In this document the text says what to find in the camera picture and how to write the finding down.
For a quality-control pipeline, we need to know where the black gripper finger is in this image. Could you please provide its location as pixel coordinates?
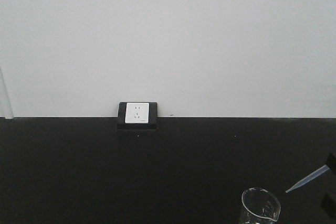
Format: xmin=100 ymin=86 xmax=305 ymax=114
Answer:
xmin=321 ymin=194 xmax=336 ymax=216
xmin=325 ymin=153 xmax=336 ymax=174

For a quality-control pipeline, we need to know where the clear plastic dropper pipette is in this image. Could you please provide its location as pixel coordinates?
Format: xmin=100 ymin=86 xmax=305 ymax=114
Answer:
xmin=285 ymin=165 xmax=330 ymax=193

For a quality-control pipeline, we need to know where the clear glass beaker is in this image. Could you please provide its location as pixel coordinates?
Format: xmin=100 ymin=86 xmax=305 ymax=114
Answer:
xmin=238 ymin=187 xmax=281 ymax=223

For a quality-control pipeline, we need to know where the black socket mounting box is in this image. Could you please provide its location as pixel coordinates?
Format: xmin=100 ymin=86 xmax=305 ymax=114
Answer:
xmin=117 ymin=102 xmax=158 ymax=131

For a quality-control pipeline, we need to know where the white wall power socket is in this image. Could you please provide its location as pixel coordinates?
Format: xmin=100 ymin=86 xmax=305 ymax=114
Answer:
xmin=125 ymin=102 xmax=150 ymax=124

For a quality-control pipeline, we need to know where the white pipe at wall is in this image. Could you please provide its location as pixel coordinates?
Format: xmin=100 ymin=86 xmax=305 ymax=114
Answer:
xmin=1 ymin=70 xmax=14 ymax=119

